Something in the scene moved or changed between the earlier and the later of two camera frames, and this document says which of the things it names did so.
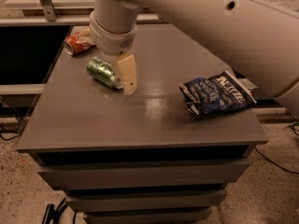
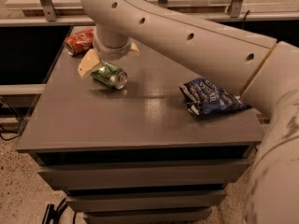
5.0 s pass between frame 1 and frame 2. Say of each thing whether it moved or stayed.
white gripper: moved
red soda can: stayed
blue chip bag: stayed
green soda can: stayed
